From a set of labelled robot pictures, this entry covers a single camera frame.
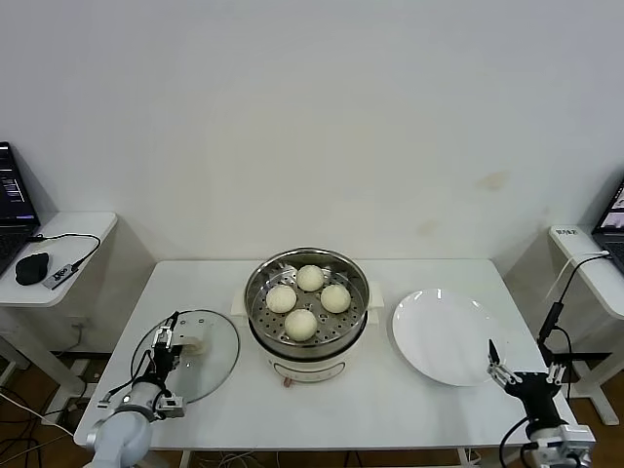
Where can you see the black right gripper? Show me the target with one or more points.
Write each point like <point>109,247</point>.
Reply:
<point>534,390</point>

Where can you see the open dark laptop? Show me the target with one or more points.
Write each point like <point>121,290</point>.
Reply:
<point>612,234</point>
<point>12,195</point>

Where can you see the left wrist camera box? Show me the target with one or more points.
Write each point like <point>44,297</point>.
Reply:
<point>170,405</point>

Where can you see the white side table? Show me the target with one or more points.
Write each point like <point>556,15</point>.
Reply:
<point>599,283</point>
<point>73,224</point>

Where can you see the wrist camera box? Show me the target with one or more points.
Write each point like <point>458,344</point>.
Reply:
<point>170,405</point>
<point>577,439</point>

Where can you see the white round plate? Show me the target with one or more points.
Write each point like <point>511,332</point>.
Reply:
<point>439,336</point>

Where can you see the white steamed baozi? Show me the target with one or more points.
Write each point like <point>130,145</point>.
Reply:
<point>300,324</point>
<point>309,278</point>
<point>281,298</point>
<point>335,298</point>

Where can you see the grey usb device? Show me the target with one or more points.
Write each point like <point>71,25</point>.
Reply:
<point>59,275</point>

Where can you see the white label sticker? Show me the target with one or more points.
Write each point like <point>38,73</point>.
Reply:
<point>568,232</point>

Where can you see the cream electric cooker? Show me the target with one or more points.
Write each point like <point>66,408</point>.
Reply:
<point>312,365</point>

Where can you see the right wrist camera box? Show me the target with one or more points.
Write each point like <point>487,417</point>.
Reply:
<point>577,439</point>

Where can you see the black computer mouse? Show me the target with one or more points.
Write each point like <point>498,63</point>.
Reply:
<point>31,268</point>

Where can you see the white table leg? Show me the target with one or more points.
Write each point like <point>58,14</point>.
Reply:
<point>185,459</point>
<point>468,459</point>

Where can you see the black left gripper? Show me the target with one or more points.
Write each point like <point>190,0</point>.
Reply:
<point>166,363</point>

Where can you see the stainless steel steamer basket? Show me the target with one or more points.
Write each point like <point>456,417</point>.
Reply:
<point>356,292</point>

